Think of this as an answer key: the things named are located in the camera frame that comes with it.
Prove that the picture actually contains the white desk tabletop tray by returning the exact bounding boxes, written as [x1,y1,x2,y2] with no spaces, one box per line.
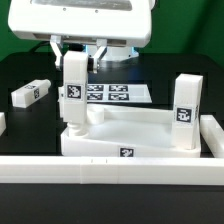
[61,104,201,158]

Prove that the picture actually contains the white fence bar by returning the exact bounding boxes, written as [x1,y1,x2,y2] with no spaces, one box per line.
[0,156,224,186]
[200,115,224,159]
[0,112,6,136]

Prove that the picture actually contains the white fence left bar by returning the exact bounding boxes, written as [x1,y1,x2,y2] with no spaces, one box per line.
[0,112,6,136]

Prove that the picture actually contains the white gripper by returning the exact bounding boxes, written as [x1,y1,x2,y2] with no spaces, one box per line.
[8,0,154,73]

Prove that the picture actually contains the white fence front bar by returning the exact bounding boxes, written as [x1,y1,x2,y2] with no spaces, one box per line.
[0,156,224,186]

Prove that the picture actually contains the white fiducial marker sheet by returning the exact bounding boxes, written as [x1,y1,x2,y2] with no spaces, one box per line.
[87,84,152,103]

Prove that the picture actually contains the white fence right bar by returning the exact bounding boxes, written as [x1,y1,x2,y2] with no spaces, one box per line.
[200,115,224,159]

